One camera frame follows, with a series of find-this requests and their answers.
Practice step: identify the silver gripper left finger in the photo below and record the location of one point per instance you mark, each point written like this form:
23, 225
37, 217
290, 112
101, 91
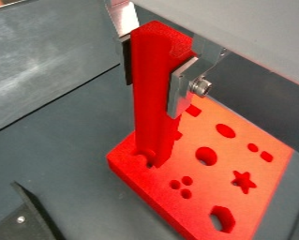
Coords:
125, 21

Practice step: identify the black curved fixture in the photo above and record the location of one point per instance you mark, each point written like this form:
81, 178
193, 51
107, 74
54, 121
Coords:
29, 222

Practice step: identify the orange foam shape board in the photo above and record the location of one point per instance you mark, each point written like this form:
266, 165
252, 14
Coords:
212, 190

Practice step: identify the red arch foam block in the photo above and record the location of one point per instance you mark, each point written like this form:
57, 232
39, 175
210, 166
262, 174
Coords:
160, 50

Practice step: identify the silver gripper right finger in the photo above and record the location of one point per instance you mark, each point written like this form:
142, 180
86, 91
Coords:
189, 78

